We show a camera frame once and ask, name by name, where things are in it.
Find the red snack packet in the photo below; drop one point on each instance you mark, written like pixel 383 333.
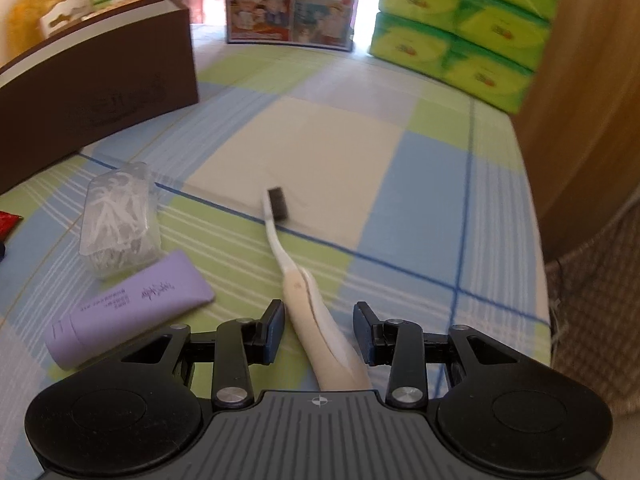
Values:
pixel 8 222

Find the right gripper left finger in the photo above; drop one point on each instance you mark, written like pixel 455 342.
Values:
pixel 239 344

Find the green tissue pack stack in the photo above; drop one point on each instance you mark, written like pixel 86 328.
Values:
pixel 490 49

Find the brown cardboard storage box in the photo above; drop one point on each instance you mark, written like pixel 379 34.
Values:
pixel 122 67

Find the checked table cloth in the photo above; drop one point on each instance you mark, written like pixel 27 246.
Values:
pixel 401 192

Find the yellow plastic bag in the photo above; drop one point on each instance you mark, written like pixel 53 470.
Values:
pixel 23 30

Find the brown quilted chair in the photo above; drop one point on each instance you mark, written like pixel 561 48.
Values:
pixel 594 305

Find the purple cream tube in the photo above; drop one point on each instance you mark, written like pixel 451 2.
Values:
pixel 151 297

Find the blue milk carton box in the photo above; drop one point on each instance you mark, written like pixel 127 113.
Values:
pixel 324 24

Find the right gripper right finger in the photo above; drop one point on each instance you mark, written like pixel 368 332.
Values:
pixel 398 344

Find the cream toothbrush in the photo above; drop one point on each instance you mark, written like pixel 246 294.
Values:
pixel 334 361

